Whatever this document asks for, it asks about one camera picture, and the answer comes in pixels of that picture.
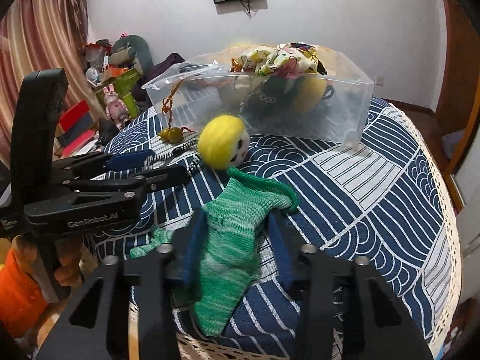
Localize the dark purple clothes pile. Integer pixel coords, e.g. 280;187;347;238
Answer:
131;53;185;102

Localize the black checkered cloth bag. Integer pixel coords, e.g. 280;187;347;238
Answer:
243;76;335;121

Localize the grey glitter pouch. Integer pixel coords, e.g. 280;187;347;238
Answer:
177;62;222;79

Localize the grey neck pillow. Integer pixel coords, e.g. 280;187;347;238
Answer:
109;35;153;77

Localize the yellow plush ball toy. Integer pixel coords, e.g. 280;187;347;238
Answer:
198;115;250;170

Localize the green storage box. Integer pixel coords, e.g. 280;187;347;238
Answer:
94;68;141;98

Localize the clear plastic storage box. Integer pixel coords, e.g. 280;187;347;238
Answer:
143;46;374;147

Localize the navy wave pattern bedsheet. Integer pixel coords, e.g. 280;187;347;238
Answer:
89;97;461;359

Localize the striped pink curtain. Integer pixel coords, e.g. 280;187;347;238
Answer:
1;0;104;165

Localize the wall power socket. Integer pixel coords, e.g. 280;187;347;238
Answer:
375;76;384;86

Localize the green knitted sock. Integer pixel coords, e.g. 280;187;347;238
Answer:
130;168;300;341

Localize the yellow patterned cloth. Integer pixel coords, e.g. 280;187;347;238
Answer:
230;42;327;79

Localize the pink rabbit figurine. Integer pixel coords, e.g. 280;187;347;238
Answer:
103;84;130;129

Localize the brown wooden door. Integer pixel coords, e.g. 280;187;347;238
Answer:
435;0;479;135

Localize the left hand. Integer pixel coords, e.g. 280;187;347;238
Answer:
11;236;81;286

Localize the green bottle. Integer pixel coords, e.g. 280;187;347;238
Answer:
122;92;139;119

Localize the red box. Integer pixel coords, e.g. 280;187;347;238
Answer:
58;100;89;133

